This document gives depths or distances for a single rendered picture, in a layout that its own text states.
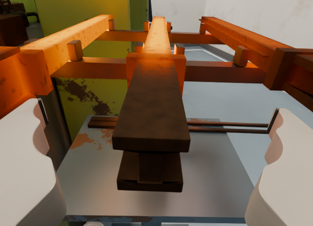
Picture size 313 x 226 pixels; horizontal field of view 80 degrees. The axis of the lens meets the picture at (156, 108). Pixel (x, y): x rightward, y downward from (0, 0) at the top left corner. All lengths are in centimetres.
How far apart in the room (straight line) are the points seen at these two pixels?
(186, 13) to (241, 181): 436
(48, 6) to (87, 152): 42
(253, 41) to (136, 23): 88
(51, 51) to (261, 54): 20
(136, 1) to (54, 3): 50
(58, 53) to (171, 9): 431
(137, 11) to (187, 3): 361
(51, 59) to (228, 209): 35
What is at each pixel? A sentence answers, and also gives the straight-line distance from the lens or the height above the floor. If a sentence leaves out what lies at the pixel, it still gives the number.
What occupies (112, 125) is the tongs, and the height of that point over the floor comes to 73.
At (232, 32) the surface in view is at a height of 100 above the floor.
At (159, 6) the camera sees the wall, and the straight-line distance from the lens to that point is 440.
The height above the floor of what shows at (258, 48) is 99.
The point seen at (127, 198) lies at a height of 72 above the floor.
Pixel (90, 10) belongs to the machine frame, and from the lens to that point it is 64.
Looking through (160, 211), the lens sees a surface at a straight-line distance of 37.
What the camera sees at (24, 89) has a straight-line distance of 19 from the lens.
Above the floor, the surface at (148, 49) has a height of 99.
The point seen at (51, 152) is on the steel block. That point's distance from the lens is 70.
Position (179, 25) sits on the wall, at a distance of 461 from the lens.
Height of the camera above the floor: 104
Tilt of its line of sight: 31 degrees down
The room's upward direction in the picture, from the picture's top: 2 degrees clockwise
